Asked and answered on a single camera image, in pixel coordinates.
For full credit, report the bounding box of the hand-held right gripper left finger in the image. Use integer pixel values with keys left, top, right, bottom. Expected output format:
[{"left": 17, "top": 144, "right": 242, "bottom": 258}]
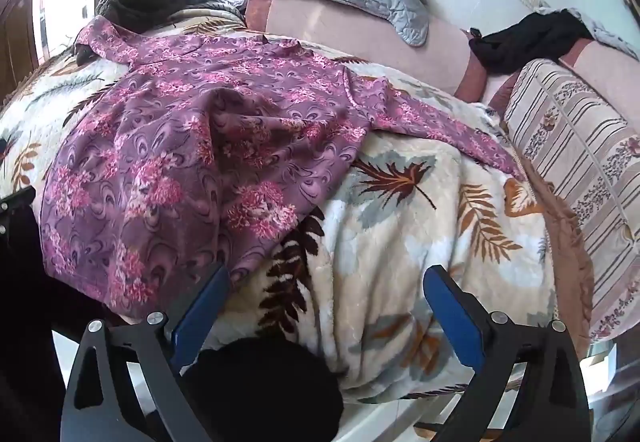
[{"left": 59, "top": 263, "right": 231, "bottom": 442}]

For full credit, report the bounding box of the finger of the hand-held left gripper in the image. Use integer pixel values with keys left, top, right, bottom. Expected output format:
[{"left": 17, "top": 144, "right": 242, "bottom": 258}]
[{"left": 0, "top": 186, "right": 37, "bottom": 235}]

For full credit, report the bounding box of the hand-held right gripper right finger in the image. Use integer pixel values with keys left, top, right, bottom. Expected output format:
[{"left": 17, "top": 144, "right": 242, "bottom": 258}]
[{"left": 422, "top": 265, "right": 593, "bottom": 442}]

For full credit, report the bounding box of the purple floral shirt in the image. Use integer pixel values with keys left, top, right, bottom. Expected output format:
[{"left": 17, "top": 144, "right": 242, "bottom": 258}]
[{"left": 39, "top": 16, "right": 526, "bottom": 318}]

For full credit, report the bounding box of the dark cloth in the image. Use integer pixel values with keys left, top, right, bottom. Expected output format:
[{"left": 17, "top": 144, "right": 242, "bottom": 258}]
[{"left": 182, "top": 336, "right": 346, "bottom": 442}]

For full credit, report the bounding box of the leaf print fleece blanket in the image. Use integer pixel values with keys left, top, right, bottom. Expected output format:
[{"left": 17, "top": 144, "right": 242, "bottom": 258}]
[{"left": 0, "top": 5, "right": 566, "bottom": 405}]

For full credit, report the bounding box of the striped floral cushion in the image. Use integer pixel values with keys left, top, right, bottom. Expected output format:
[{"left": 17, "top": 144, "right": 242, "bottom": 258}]
[{"left": 502, "top": 57, "right": 640, "bottom": 343}]

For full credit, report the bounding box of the black garment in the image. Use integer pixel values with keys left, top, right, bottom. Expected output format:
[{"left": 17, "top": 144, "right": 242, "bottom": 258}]
[{"left": 467, "top": 11, "right": 596, "bottom": 76}]

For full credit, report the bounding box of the pink sofa cushion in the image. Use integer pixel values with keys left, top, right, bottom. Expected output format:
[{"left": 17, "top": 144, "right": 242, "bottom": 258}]
[{"left": 245, "top": 0, "right": 506, "bottom": 103}]

